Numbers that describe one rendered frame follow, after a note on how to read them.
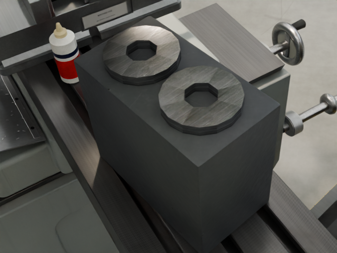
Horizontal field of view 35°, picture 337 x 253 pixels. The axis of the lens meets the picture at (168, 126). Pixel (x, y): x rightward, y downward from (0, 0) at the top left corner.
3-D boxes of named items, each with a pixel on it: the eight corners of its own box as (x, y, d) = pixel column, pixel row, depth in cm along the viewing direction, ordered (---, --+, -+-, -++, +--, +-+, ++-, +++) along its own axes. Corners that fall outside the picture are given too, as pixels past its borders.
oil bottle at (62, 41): (78, 64, 90) (64, 11, 81) (89, 78, 87) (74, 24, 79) (57, 73, 89) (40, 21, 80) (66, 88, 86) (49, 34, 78)
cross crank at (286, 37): (285, 42, 143) (289, 7, 134) (313, 67, 136) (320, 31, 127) (236, 65, 139) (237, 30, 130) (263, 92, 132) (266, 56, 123)
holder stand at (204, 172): (162, 112, 81) (149, 4, 66) (270, 201, 69) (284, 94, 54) (99, 155, 76) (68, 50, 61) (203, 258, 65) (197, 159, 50)
